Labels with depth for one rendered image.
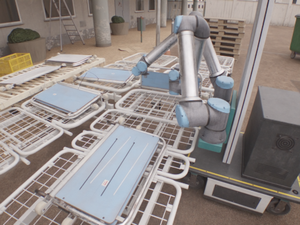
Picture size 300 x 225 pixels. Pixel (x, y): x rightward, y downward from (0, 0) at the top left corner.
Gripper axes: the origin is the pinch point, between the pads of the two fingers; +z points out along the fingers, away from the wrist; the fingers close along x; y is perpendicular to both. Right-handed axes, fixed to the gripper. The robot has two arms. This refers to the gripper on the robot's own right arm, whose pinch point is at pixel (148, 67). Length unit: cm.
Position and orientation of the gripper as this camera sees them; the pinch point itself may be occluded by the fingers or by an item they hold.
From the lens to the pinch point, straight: 210.0
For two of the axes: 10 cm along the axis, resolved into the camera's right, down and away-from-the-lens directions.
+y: 9.3, 1.8, -3.1
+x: 0.6, -9.3, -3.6
